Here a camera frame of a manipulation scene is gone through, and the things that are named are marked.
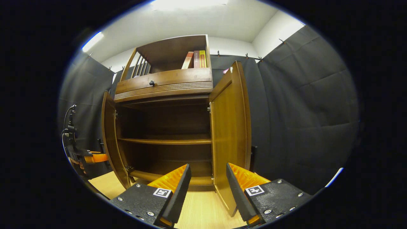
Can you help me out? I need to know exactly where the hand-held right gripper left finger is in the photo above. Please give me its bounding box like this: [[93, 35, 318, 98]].
[[110, 164, 192, 227]]

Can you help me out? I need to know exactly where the black backdrop cloth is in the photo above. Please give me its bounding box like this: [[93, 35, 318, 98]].
[[58, 25, 360, 194]]

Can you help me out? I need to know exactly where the large ceiling light panel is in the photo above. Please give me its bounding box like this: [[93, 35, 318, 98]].
[[151, 0, 228, 11]]

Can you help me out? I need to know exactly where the small ceiling light strip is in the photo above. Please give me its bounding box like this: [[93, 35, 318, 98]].
[[82, 31, 104, 52]]

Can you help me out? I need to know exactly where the wooden double-door shoe cabinet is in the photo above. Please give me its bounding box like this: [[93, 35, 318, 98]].
[[97, 34, 257, 217]]

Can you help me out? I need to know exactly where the wooden drawer with black knob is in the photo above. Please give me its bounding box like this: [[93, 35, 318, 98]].
[[114, 67, 213, 103]]

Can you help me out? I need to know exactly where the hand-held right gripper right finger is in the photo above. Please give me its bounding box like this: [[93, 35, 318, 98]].
[[226, 163, 312, 226]]

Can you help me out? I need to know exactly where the wooden inner shelf board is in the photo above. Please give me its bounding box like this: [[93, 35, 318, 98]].
[[118, 137, 212, 145]]

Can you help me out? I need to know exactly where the wooden cabinet door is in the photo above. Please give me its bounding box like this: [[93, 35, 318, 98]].
[[97, 91, 131, 190], [209, 61, 257, 217]]

